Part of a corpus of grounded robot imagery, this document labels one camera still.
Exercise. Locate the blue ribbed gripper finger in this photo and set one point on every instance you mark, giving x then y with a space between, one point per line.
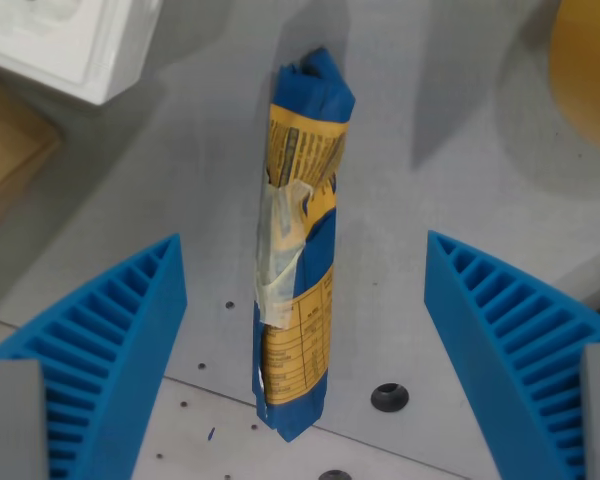
130 350
460 320

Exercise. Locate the blue and yellow bag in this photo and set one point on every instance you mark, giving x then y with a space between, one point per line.
317 260

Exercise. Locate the tiny blue scrap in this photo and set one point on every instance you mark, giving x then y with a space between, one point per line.
211 433

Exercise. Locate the brown cardboard box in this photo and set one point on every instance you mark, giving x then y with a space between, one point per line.
10 150

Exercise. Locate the clear adhesive tape roll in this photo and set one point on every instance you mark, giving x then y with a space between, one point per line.
585 75

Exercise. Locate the white wall socket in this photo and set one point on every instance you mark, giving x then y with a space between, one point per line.
80 45

